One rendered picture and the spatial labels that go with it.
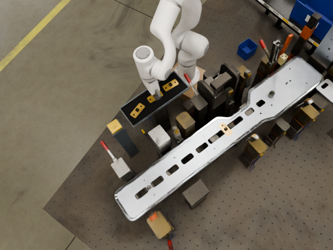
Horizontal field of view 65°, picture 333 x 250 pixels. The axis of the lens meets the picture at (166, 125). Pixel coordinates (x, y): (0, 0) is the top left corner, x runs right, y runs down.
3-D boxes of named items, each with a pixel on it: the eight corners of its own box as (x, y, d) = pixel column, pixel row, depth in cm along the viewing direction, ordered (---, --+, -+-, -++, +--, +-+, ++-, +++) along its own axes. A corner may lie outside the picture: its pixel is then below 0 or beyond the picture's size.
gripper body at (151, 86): (136, 70, 122) (140, 82, 132) (147, 86, 118) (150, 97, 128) (149, 62, 123) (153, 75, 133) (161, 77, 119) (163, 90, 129)
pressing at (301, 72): (134, 228, 133) (133, 228, 132) (111, 192, 141) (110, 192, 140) (326, 79, 155) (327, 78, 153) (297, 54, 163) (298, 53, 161)
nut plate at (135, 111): (135, 118, 137) (135, 117, 136) (130, 114, 138) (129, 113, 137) (145, 106, 139) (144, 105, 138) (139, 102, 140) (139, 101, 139)
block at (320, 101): (305, 131, 174) (325, 113, 148) (291, 118, 178) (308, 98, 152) (312, 124, 175) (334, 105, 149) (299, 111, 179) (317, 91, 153)
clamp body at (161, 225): (168, 242, 156) (161, 245, 123) (154, 222, 161) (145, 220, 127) (179, 233, 158) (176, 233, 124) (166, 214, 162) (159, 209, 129)
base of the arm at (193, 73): (167, 78, 187) (166, 63, 170) (182, 59, 193) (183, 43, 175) (190, 91, 183) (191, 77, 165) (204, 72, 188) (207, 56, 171)
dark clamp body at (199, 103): (197, 134, 180) (198, 111, 144) (186, 122, 184) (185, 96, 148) (205, 128, 181) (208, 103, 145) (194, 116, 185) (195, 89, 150)
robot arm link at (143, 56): (162, 68, 118) (145, 60, 121) (158, 49, 106) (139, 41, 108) (152, 83, 116) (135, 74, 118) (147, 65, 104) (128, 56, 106)
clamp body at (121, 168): (133, 188, 170) (119, 178, 136) (123, 174, 174) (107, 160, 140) (142, 181, 171) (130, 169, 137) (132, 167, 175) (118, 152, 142)
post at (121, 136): (131, 158, 177) (112, 137, 137) (125, 150, 180) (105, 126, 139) (140, 152, 179) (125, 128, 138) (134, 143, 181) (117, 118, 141)
